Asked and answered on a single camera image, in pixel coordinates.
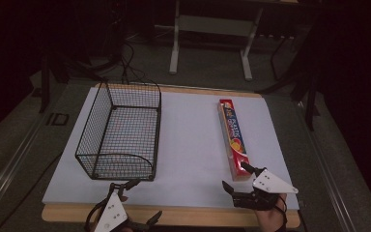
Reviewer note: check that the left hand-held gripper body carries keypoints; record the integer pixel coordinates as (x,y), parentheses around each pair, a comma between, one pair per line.
(111,214)

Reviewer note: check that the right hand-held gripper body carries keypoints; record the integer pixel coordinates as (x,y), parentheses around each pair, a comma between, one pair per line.
(270,185)

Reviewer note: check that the red plastic wrap box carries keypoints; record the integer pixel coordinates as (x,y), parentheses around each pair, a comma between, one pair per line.
(234,135)

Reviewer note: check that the person's right hand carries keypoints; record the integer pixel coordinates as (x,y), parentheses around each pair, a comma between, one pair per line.
(270,219)

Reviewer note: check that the white table mat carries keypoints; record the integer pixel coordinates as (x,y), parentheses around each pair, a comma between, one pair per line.
(190,135)

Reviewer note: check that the black metal stand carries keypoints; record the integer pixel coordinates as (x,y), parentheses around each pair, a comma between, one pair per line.
(46,83)
(309,96)

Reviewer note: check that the metal floor rail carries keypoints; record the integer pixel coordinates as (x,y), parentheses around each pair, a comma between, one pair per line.
(9,167)
(328,174)

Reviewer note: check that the black floor bracket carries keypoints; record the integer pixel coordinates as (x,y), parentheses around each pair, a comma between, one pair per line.
(58,119)

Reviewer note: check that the white metal desk frame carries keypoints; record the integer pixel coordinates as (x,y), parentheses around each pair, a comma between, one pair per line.
(212,25)

